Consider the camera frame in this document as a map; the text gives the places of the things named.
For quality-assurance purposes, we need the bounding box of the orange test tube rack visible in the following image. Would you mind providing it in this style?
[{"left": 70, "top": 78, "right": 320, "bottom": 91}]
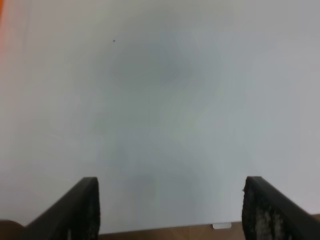
[{"left": 0, "top": 0, "right": 6, "bottom": 61}]

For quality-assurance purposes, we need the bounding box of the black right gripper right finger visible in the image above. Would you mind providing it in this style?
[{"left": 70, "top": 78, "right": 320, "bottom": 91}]
[{"left": 241, "top": 176, "right": 320, "bottom": 240}]

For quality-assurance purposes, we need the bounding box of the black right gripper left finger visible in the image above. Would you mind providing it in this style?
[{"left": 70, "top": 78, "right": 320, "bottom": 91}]
[{"left": 18, "top": 177, "right": 101, "bottom": 240}]

